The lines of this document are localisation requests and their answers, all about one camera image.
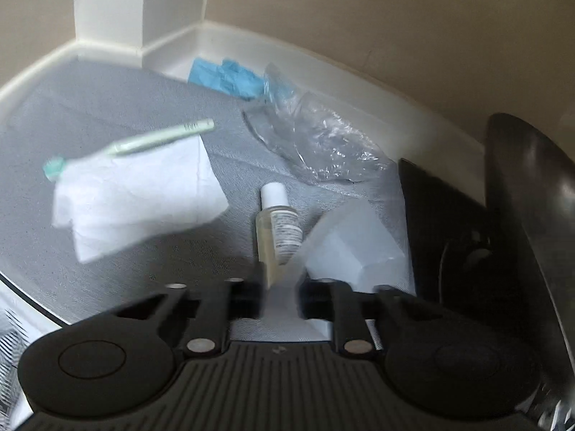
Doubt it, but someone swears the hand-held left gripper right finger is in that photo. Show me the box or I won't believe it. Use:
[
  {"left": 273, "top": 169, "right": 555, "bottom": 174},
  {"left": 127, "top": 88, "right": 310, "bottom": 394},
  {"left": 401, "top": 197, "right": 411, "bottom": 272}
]
[{"left": 296, "top": 278, "right": 450, "bottom": 360}]

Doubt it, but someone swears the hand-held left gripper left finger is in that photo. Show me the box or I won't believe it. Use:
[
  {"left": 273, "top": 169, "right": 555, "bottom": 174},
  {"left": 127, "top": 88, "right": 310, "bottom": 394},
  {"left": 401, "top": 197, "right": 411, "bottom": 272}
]
[{"left": 112, "top": 265, "right": 269, "bottom": 360}]

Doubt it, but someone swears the translucent white sheet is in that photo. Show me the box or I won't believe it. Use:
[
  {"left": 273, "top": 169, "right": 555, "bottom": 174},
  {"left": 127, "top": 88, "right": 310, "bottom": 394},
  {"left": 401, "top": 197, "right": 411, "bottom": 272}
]
[{"left": 268, "top": 198, "right": 410, "bottom": 324}]

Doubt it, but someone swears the white tissue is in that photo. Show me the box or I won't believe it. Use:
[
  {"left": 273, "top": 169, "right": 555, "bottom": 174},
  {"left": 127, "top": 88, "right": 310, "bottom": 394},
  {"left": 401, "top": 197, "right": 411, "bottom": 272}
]
[{"left": 51, "top": 137, "right": 231, "bottom": 264}]

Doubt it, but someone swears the clear plastic bag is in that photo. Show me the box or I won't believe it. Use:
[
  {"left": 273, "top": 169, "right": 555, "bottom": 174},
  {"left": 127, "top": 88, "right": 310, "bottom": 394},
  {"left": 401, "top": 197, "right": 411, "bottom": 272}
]
[{"left": 243, "top": 63, "right": 392, "bottom": 185}]

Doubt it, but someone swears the small clear bottle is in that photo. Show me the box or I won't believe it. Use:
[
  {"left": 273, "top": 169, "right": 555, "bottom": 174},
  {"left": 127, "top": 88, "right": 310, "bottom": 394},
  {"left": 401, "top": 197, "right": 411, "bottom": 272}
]
[{"left": 254, "top": 182, "right": 307, "bottom": 292}]

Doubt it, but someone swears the black gas stove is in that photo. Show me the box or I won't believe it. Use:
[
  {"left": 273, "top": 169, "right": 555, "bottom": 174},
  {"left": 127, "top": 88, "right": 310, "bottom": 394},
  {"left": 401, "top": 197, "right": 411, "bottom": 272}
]
[{"left": 397, "top": 157, "right": 540, "bottom": 351}]

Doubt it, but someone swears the pale green toothbrush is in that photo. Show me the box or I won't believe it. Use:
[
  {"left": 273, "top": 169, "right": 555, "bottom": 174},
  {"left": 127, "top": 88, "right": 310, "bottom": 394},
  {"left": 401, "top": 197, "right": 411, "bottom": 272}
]
[{"left": 42, "top": 119, "right": 216, "bottom": 183}]

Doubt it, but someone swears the blue glove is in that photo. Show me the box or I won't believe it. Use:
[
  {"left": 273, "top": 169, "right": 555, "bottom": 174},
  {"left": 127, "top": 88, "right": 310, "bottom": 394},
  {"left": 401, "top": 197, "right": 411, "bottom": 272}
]
[{"left": 188, "top": 57, "right": 271, "bottom": 100}]

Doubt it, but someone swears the grey table mat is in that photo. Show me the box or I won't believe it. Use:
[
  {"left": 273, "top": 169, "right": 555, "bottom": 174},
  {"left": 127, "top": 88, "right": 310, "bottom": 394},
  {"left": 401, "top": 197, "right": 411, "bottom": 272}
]
[{"left": 0, "top": 58, "right": 416, "bottom": 342}]

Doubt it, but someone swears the white geometric print mat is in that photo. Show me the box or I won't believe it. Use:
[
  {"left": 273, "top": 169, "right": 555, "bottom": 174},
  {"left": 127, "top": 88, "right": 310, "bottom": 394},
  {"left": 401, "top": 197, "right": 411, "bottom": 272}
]
[{"left": 0, "top": 278, "right": 50, "bottom": 427}]

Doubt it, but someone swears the black wok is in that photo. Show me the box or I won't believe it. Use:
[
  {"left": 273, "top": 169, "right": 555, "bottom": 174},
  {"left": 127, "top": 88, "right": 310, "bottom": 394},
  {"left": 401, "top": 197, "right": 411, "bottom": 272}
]
[{"left": 485, "top": 113, "right": 575, "bottom": 431}]

